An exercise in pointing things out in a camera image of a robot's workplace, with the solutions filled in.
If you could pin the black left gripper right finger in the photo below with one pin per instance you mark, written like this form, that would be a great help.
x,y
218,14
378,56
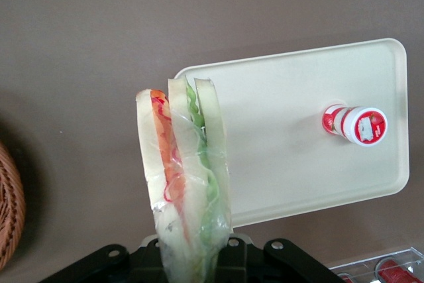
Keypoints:
x,y
281,263

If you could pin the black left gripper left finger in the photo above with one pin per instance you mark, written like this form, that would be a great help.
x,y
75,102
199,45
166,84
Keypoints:
x,y
132,266

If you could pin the triangle sandwich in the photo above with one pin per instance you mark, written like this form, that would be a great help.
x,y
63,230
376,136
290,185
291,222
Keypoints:
x,y
185,170

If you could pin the beige plastic tray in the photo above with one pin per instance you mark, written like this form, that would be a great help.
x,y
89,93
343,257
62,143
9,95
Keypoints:
x,y
281,170

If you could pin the brown shallow wicker basket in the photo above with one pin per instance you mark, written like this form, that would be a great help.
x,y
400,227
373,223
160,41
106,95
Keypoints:
x,y
11,203

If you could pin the red cola bottle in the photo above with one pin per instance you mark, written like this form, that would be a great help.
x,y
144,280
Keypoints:
x,y
345,278
395,269

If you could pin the clear acrylic bottle rack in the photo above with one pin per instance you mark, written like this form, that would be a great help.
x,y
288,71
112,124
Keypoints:
x,y
364,261

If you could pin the red white yogurt cup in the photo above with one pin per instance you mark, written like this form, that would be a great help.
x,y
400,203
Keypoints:
x,y
361,125

